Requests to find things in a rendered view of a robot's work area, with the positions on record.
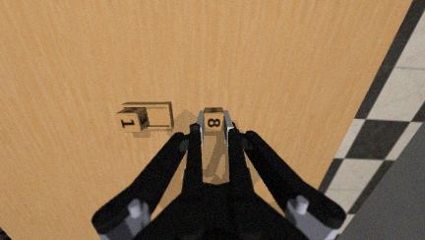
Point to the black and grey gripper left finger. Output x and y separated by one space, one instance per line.
127 214

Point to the tan cube with black digit 8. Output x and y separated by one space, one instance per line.
214 119

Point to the tan wooden cube with black digit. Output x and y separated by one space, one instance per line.
132 119

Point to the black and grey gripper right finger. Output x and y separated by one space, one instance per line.
312 212

